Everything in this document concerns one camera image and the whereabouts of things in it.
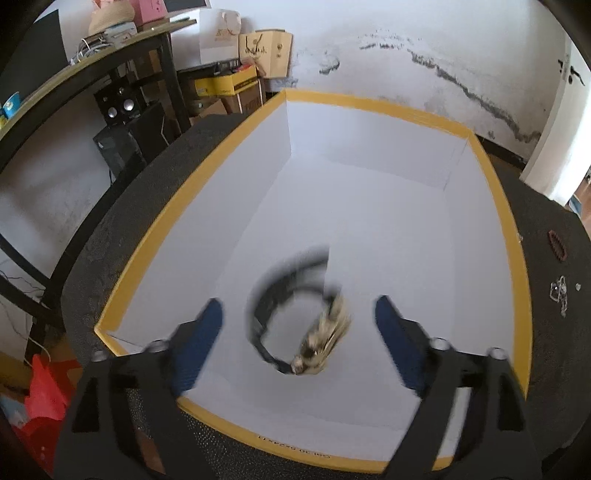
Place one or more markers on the brown cardboard box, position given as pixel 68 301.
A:
pixel 244 101

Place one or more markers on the brown paper bag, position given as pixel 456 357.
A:
pixel 272 55

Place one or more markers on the black frame glass desk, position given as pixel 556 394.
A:
pixel 115 62

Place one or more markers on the woven straw basket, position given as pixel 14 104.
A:
pixel 111 18

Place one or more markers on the black and gold wristwatch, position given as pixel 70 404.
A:
pixel 318 341

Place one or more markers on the pink box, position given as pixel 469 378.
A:
pixel 147 11

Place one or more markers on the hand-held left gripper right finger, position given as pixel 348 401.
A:
pixel 397 341

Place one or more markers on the red plastic bag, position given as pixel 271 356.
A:
pixel 44 397

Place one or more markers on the black computer case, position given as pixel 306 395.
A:
pixel 124 143

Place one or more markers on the white paper bag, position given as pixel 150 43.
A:
pixel 217 41

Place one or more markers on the white door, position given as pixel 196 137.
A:
pixel 558 138

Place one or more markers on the blue printed paper cup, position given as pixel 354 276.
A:
pixel 11 108

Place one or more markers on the black speaker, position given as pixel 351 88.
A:
pixel 115 104

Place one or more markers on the dark flat panel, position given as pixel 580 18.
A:
pixel 32 50

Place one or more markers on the yellow cardboard box white inside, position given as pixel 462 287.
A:
pixel 369 207

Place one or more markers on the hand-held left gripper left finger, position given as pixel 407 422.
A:
pixel 198 350

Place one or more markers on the yellow black cardboard box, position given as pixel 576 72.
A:
pixel 226 85

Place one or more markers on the black patterned tablecloth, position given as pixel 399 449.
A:
pixel 545 198

